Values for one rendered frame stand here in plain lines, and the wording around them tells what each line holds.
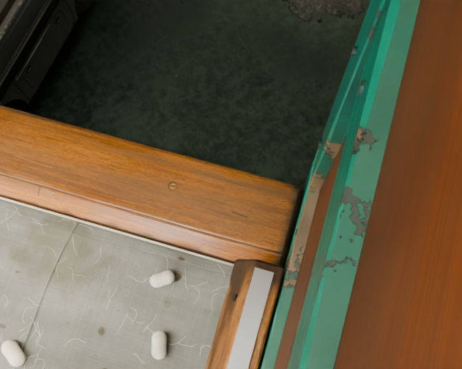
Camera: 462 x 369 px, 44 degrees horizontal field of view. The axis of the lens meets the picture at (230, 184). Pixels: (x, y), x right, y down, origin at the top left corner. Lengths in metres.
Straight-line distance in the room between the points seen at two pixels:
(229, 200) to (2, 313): 0.33
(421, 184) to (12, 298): 0.70
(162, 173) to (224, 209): 0.09
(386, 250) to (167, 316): 0.60
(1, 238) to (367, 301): 0.68
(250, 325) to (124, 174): 0.27
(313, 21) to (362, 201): 1.52
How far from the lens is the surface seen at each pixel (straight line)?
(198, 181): 0.75
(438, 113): 0.16
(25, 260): 0.81
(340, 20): 1.75
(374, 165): 0.24
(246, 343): 0.63
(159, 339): 0.74
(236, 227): 0.74
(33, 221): 0.82
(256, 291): 0.63
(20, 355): 0.79
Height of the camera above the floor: 1.49
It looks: 75 degrees down
